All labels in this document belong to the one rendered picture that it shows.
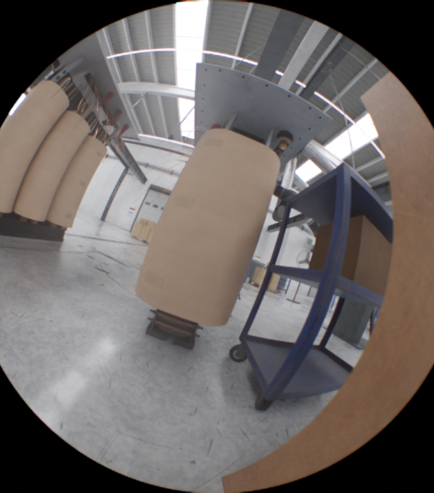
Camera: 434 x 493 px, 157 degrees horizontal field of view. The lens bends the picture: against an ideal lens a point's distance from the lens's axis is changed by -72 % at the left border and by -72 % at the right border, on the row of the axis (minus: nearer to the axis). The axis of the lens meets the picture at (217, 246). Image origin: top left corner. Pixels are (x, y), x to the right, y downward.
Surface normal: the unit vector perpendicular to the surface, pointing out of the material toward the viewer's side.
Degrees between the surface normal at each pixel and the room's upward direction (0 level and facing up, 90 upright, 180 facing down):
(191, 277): 90
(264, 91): 180
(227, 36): 175
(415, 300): 90
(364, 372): 90
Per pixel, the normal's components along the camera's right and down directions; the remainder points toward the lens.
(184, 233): 0.11, -0.04
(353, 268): -0.93, -0.36
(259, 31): -0.43, 0.90
